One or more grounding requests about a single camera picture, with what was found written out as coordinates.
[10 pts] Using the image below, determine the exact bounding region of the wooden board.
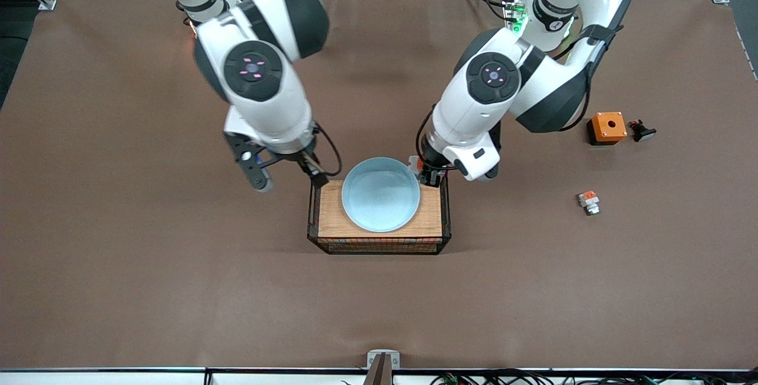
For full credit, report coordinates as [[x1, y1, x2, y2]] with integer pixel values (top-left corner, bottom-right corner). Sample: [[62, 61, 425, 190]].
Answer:
[[318, 180, 444, 239]]

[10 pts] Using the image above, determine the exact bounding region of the brown table cover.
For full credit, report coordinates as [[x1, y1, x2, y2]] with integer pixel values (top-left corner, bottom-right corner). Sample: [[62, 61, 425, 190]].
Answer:
[[0, 0, 758, 371]]

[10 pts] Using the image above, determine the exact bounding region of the light blue round plate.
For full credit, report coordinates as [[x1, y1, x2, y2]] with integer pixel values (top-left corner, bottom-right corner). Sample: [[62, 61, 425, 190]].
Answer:
[[341, 157, 421, 233]]

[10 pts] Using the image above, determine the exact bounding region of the black cable bundle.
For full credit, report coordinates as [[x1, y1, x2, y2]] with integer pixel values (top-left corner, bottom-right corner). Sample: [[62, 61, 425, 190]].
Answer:
[[341, 369, 758, 385]]

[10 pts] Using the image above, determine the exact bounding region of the black push button head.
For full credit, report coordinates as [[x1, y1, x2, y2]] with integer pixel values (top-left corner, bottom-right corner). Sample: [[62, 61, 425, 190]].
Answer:
[[628, 119, 657, 143]]

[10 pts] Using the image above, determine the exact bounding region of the black wire mesh basket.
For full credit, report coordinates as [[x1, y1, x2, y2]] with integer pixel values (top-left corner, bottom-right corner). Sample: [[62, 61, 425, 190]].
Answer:
[[307, 168, 452, 256]]

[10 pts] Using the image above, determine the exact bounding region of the brown post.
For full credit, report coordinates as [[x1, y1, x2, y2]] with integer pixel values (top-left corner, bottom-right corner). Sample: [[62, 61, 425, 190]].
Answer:
[[362, 354, 393, 385]]

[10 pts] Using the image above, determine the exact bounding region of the grey metal bracket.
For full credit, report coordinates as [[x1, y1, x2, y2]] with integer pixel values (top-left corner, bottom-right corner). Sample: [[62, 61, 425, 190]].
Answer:
[[367, 349, 401, 370]]

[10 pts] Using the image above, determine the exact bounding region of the orange button enclosure box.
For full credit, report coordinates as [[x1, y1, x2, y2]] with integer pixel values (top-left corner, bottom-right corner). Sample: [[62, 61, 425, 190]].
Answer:
[[587, 112, 628, 146]]

